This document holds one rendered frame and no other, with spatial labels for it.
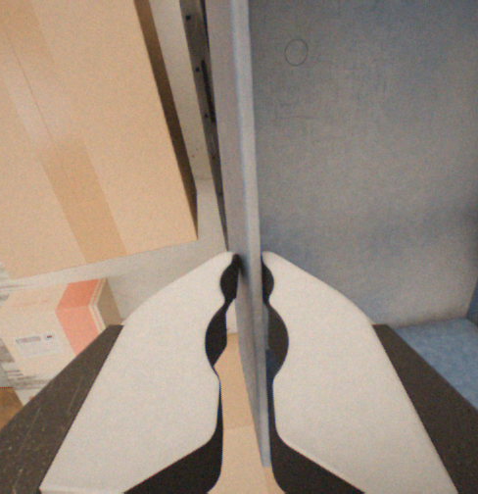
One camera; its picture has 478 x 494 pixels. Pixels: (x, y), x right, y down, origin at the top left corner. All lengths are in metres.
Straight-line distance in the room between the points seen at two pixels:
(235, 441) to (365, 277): 0.44
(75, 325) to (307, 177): 0.50
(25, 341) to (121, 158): 0.38
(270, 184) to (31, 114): 0.28
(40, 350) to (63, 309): 0.09
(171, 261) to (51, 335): 0.22
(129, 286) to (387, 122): 0.54
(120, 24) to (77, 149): 0.12
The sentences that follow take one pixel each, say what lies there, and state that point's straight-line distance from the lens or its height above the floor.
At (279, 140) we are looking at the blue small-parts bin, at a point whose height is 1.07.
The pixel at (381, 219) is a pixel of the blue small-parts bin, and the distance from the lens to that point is 0.20.
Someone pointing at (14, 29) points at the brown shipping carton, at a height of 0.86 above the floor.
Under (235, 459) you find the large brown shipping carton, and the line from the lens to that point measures 0.65.
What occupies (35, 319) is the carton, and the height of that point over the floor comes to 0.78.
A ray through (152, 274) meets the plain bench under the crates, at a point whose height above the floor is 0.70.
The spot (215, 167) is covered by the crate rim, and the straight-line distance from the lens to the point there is 0.31.
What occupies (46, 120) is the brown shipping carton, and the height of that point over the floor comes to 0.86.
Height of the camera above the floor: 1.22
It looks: 60 degrees down
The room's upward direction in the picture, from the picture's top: 167 degrees clockwise
